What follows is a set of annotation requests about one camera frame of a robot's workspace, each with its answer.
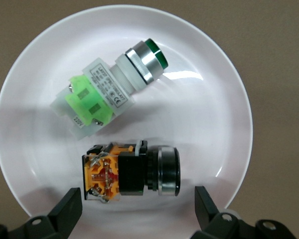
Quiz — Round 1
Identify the pink round plate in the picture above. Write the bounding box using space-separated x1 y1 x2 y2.
0 4 254 239

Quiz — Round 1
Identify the white and green push-button switch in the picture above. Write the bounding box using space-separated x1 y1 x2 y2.
49 38 168 141

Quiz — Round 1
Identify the brown table cover sheet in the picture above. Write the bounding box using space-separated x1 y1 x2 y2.
0 0 299 239

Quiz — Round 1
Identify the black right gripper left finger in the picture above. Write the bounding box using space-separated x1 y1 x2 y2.
22 187 83 239

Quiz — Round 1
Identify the black and orange push-button switch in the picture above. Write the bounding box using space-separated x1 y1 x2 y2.
81 140 181 204

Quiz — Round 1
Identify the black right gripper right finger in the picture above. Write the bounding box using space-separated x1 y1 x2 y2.
194 185 255 239

